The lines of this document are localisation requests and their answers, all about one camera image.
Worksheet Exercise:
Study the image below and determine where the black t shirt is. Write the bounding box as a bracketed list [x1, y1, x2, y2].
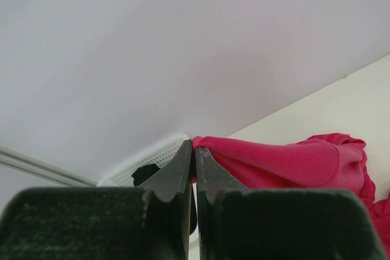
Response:
[132, 164, 160, 186]

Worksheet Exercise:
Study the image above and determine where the white plastic laundry basket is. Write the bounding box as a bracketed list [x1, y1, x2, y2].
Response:
[97, 133, 190, 187]

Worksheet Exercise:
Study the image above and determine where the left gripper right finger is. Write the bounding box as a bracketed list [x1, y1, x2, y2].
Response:
[196, 147, 387, 259]

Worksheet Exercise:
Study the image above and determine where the left aluminium frame post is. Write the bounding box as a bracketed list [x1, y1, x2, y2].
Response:
[1, 146, 97, 188]

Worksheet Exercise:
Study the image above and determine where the pink t shirt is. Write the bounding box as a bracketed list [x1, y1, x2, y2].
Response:
[192, 133, 389, 251]

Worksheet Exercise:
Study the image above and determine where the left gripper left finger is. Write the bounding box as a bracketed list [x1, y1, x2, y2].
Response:
[1, 140, 192, 259]

